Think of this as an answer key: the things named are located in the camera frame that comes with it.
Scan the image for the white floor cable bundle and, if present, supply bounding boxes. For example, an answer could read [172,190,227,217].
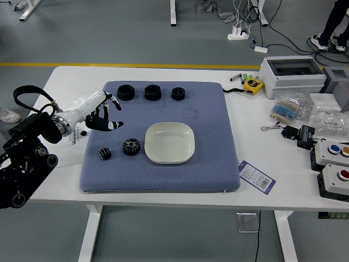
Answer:
[218,0,256,31]

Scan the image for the yellow tape measure with strap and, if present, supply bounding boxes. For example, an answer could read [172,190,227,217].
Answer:
[222,78,265,95]

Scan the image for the black table control panel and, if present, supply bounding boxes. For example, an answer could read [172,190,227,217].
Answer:
[317,211,349,219]

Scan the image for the big black gear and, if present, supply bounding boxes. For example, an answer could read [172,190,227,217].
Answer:
[122,138,141,157]

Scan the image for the grey enclosure with clear lid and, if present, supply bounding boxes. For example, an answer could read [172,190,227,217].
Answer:
[258,55,327,100]

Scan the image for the white background table leg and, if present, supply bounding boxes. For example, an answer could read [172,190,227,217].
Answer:
[170,0,178,27]
[19,0,41,21]
[250,0,269,27]

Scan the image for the black floor cable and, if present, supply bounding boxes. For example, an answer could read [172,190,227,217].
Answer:
[256,0,349,65]

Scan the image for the black cable under table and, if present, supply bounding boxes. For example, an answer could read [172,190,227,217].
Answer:
[252,210,262,262]

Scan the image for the clear printed plastic bag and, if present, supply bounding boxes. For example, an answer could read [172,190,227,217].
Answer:
[56,105,95,169]

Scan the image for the grey square box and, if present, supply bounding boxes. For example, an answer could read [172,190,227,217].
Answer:
[320,66,349,112]

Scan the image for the black module with wires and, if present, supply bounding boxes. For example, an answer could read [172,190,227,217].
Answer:
[261,122,300,141]

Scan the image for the small black gear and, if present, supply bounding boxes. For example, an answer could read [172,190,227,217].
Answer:
[98,147,112,161]

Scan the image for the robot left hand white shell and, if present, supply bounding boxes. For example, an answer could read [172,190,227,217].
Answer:
[61,91,124,132]

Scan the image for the blue resistor strip bundle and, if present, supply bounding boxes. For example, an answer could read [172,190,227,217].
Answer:
[269,98,300,122]

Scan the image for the blue-grey quilted cushion mat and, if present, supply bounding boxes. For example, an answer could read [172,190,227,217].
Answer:
[79,80,241,194]

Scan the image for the large black hex nut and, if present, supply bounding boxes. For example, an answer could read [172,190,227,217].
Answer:
[117,84,135,102]
[144,84,162,102]

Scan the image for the red button box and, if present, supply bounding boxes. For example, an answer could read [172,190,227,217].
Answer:
[316,163,349,203]

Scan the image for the small black hex nut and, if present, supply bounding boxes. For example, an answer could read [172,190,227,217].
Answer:
[171,86,186,102]

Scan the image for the blue and yellow button box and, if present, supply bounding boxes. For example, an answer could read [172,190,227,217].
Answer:
[309,139,349,172]

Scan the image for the clear bubble plastic bag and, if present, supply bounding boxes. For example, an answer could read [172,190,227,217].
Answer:
[308,105,349,141]

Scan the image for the clear bag of small parts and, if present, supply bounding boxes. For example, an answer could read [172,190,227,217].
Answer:
[274,91,311,121]

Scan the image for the purple label tag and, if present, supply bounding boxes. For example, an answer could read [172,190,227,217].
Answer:
[237,159,276,195]

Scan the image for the white power strip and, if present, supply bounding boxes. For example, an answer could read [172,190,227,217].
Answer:
[227,26,251,41]

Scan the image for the person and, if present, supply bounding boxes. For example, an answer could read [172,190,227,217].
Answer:
[0,106,21,124]
[310,0,349,52]

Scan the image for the clear plastic holder under table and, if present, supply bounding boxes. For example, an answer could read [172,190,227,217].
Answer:
[236,212,259,233]

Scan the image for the cream square dish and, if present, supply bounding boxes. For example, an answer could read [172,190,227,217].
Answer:
[144,122,195,165]

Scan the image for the white flat box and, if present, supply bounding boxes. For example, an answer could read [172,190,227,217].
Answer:
[309,93,341,111]

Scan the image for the black module with green lights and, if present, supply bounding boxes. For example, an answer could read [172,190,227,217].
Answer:
[296,124,317,150]

